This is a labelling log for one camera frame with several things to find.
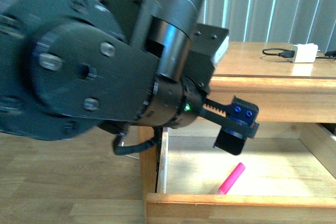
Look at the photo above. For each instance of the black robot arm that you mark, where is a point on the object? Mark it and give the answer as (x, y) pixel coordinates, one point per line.
(130, 67)

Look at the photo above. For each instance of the black gripper finger blue screws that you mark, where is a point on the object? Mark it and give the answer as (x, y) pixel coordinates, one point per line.
(237, 121)

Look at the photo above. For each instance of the wooden nightstand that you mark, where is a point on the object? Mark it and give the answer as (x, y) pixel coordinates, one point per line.
(285, 93)

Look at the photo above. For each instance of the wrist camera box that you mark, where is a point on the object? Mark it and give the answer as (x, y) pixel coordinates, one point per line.
(208, 46)

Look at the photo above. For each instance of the grey pleated curtain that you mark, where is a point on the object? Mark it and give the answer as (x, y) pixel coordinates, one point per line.
(294, 21)

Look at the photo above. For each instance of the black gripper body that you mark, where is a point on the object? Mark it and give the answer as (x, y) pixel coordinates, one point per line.
(172, 104)

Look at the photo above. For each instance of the pink highlighter marker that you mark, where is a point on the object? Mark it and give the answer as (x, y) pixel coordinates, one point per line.
(231, 179)

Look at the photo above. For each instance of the wooden drawer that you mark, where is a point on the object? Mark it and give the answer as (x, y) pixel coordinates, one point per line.
(286, 174)

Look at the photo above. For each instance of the white power adapter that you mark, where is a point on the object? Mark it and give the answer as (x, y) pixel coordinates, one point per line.
(304, 53)

